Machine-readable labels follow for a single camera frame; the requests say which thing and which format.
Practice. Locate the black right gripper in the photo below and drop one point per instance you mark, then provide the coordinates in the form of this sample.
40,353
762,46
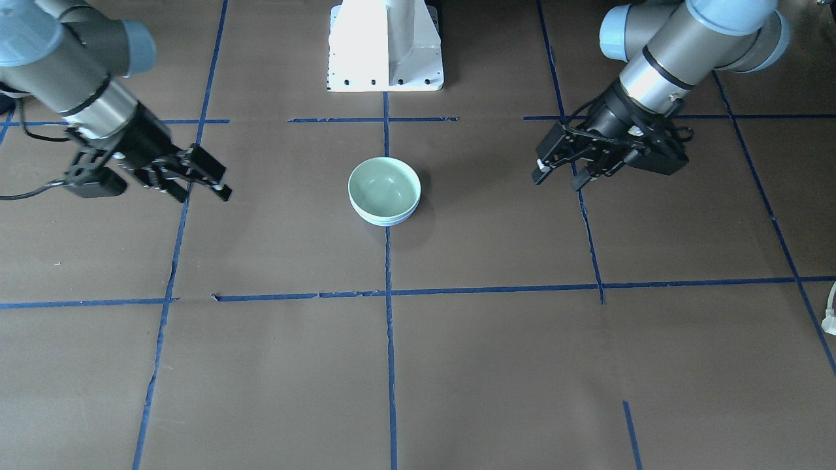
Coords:
139,141

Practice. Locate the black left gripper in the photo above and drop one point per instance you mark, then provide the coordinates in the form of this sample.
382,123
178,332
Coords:
608,118

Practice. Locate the green bowl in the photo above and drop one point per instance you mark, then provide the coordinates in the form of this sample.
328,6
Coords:
384,186

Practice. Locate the blue bowl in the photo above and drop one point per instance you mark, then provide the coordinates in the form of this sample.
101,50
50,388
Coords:
384,221

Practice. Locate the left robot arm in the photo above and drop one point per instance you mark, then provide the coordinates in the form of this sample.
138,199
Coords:
668,48

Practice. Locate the white pedestal column with base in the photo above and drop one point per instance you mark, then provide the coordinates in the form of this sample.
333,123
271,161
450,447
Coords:
384,46

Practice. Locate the white power plug with cable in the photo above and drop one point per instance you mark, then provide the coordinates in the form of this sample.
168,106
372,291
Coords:
828,322

